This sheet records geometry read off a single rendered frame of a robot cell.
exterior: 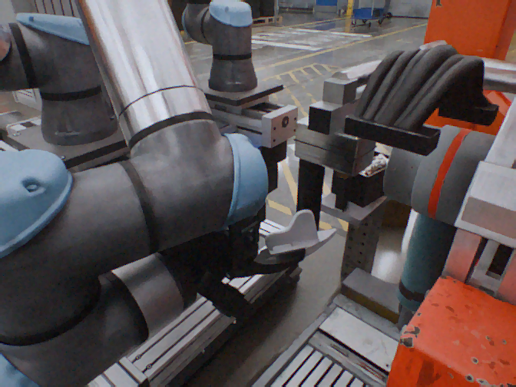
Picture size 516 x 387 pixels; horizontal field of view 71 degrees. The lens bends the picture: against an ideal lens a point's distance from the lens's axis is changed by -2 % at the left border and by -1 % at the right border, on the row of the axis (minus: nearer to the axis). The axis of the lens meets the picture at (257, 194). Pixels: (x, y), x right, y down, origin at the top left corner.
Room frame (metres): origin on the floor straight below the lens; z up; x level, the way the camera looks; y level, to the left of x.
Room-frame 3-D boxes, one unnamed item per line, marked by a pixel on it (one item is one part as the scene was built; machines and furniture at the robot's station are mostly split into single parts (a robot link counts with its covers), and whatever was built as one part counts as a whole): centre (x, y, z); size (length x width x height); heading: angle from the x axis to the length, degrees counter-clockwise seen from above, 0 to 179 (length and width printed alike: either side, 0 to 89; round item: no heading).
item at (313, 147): (0.43, -0.10, 0.93); 0.09 x 0.05 x 0.05; 48
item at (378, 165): (1.13, -0.38, 0.51); 0.20 x 0.14 x 0.13; 131
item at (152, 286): (0.25, 0.11, 0.85); 0.08 x 0.05 x 0.08; 49
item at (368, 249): (1.18, -0.42, 0.21); 0.10 x 0.10 x 0.42; 48
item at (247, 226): (0.31, 0.05, 0.86); 0.12 x 0.08 x 0.09; 139
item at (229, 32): (1.14, 0.08, 0.98); 0.13 x 0.12 x 0.14; 37
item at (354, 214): (1.16, -0.40, 0.44); 0.43 x 0.17 x 0.03; 138
